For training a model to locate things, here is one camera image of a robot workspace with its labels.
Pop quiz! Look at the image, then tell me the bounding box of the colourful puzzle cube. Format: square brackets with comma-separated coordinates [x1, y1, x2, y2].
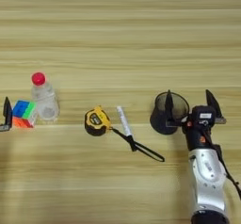
[12, 100, 39, 129]

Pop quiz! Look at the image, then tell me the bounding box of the yellow black tape measure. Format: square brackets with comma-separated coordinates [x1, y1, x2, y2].
[84, 105, 166, 163]

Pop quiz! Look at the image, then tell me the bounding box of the white marker pen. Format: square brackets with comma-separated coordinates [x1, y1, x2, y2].
[116, 105, 134, 137]

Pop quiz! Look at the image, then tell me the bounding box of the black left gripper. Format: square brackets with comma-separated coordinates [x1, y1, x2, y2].
[0, 96, 14, 133]

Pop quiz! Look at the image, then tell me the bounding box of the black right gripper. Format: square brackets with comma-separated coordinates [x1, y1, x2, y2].
[165, 89, 227, 152]

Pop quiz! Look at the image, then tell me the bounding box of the black mesh pen cup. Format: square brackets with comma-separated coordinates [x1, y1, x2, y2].
[149, 90, 190, 136]

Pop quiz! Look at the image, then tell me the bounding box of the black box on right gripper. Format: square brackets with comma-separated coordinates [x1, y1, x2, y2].
[191, 104, 217, 124]

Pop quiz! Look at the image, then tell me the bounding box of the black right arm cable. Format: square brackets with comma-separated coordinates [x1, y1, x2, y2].
[213, 144, 241, 201]

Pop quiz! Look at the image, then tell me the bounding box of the clear bottle with red cap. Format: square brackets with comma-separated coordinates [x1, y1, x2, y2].
[30, 72, 60, 122]

